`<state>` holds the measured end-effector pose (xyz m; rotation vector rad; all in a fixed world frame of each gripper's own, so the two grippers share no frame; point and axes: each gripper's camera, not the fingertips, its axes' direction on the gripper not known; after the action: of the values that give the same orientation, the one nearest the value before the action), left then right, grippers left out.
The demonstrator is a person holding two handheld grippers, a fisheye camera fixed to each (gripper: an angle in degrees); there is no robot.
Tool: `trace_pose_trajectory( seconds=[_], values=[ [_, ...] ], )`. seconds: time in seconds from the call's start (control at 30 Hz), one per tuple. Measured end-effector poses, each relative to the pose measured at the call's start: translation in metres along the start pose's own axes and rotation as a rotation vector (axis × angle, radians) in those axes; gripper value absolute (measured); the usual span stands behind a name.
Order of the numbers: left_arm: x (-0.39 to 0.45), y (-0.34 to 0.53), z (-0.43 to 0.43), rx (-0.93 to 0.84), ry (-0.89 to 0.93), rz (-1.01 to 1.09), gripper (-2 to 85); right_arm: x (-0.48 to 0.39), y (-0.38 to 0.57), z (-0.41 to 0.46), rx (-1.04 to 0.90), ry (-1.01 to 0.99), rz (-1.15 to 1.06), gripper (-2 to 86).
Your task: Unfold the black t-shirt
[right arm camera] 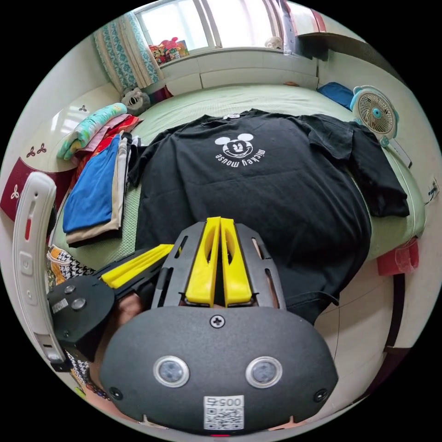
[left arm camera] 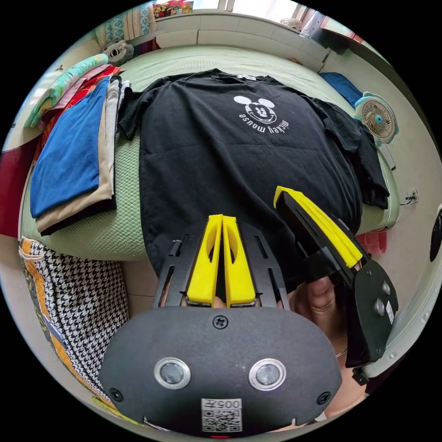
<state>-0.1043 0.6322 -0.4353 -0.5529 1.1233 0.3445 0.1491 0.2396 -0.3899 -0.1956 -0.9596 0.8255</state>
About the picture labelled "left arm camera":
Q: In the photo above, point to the window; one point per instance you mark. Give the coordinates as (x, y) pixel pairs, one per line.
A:
(248, 5)

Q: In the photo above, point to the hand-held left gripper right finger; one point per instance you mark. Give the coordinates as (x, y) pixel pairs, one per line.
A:
(240, 276)

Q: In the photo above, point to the bed with green mat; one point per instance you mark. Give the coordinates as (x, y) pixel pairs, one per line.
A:
(103, 238)

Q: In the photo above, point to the person's right forearm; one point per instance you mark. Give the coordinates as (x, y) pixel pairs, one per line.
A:
(345, 393)

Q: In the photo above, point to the person's right hand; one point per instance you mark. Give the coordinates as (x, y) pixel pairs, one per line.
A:
(323, 307)

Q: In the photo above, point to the white wall socket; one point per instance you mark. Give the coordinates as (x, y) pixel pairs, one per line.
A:
(411, 197)

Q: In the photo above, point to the blue cloth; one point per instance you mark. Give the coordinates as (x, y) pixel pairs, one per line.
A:
(341, 86)

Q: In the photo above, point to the grey plush toy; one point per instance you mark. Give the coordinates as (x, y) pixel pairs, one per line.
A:
(119, 51)

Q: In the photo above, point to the pile of clothes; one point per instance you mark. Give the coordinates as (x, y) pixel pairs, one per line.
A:
(69, 155)

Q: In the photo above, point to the person's left hand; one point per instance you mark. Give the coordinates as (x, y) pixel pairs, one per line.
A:
(219, 303)

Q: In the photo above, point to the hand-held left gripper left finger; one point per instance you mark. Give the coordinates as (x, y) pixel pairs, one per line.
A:
(203, 272)

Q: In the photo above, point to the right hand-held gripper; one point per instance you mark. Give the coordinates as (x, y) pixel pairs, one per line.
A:
(374, 310)

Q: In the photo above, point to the red bag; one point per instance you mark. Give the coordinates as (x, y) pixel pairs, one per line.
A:
(373, 241)

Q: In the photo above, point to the black t-shirt with white print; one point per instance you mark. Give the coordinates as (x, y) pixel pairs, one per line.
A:
(224, 165)

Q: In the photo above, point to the small turquoise fan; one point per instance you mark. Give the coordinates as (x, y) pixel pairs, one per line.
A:
(377, 118)

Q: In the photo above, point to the person's body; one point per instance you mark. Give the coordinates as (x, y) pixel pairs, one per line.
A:
(79, 293)

